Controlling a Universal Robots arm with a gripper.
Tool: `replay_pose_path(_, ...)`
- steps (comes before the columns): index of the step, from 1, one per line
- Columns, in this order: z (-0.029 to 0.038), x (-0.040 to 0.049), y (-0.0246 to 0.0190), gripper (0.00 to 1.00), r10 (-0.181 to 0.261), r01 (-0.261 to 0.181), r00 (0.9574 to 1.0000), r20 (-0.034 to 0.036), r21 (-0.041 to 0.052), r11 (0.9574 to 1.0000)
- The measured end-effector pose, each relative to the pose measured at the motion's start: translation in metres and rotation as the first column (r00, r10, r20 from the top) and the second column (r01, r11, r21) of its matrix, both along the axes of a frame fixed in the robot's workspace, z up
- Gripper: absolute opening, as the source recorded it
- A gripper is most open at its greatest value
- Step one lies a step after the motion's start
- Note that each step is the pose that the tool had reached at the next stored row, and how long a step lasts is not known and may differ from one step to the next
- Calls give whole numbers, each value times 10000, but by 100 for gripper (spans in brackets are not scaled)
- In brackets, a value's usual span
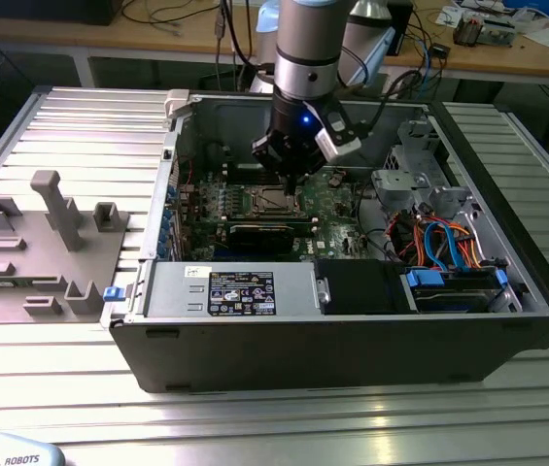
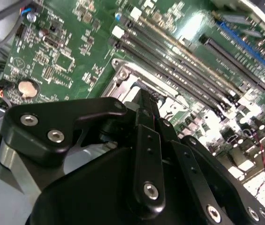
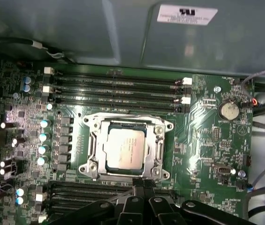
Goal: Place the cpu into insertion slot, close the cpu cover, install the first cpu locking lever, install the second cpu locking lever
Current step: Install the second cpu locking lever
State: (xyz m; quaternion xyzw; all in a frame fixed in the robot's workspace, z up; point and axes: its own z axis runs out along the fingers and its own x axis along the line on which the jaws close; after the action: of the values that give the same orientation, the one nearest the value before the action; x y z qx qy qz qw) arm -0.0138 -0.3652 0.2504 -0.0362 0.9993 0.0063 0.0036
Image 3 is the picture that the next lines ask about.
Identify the CPU socket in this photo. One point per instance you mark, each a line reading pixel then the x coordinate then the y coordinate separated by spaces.
pixel 90 170

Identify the silver CPU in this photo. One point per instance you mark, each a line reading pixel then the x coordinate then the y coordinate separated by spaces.
pixel 125 147

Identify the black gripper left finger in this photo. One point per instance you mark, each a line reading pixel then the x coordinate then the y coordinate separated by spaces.
pixel 134 211

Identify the round coin battery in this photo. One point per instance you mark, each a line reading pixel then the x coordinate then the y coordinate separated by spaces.
pixel 228 110

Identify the white case label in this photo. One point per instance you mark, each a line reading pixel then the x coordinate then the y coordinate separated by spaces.
pixel 187 14

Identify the black RAM slot white clips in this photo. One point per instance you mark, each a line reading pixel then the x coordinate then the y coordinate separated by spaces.
pixel 123 75
pixel 71 209
pixel 123 95
pixel 83 193

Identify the green motherboard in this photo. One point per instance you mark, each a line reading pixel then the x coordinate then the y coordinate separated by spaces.
pixel 193 140

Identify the metal socket cover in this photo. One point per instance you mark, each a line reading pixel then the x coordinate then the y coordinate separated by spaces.
pixel 98 152

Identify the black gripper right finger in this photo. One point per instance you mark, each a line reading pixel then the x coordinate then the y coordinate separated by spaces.
pixel 155 211

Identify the black PC case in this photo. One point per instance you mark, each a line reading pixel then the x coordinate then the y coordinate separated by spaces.
pixel 76 30

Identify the internal USB port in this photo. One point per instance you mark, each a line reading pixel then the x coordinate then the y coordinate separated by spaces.
pixel 221 170

